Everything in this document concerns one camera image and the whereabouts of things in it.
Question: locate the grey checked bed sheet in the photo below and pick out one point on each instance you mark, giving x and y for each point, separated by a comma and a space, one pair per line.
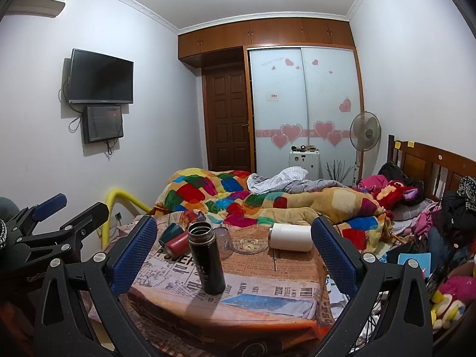
290, 180

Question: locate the blue notebook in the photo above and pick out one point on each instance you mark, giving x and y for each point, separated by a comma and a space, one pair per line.
414, 264

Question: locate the colourful patchwork quilt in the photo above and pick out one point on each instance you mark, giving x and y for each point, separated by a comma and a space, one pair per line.
208, 193

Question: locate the small black wall monitor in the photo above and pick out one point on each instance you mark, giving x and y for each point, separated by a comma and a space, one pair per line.
103, 123

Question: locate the pink clothing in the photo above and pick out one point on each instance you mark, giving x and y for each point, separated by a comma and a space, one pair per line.
372, 183

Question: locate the red plush toy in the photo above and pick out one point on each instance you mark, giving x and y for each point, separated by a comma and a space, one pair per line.
394, 193

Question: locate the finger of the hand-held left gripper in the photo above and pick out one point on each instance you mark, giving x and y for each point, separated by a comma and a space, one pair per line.
48, 205
87, 218

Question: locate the wooden overhead cabinets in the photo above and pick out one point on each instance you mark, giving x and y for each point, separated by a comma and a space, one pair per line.
260, 37

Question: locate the white cup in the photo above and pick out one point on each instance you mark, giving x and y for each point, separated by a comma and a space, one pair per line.
292, 237

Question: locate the glass ashtray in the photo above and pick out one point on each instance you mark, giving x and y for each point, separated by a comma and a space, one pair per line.
249, 246

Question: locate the dark dried twigs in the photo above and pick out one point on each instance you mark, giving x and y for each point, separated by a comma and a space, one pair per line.
340, 173

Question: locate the black bag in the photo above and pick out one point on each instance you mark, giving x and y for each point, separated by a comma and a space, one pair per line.
459, 204

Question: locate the black clothing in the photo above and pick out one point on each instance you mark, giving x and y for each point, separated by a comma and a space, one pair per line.
390, 171

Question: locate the red cup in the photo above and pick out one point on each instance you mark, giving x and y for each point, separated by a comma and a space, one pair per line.
178, 245

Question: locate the brown wooden door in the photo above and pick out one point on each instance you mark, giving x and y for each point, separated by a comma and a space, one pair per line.
227, 119

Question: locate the black thermos bottle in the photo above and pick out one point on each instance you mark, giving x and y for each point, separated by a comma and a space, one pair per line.
206, 260

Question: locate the newspaper print tablecloth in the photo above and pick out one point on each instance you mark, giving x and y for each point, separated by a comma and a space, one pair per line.
260, 290

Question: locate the yellow white plush toy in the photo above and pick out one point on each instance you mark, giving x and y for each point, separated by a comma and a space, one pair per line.
446, 310

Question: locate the white standing fan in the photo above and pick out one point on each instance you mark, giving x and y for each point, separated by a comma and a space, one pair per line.
365, 131

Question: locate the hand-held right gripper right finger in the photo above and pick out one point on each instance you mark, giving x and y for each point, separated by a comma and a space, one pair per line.
334, 260

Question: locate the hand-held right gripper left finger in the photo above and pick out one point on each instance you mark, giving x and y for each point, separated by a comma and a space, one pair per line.
132, 260

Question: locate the heart print sliding wardrobe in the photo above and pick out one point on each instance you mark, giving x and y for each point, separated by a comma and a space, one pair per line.
297, 93

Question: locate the clear drinking glass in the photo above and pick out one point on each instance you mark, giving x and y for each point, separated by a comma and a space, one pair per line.
224, 241

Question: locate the white floor appliance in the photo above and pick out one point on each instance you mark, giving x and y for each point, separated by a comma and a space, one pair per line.
305, 163

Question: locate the black wall television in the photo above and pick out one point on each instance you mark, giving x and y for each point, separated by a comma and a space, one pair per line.
100, 76

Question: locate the yellow bed rail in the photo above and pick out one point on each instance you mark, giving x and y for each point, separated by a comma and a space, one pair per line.
122, 199

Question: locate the wooden bed headboard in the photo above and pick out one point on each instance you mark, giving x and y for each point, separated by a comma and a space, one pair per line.
427, 163

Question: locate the pink plush toy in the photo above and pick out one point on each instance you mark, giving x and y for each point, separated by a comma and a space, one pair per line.
459, 290

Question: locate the green cup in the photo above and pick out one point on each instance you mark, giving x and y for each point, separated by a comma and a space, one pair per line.
170, 232

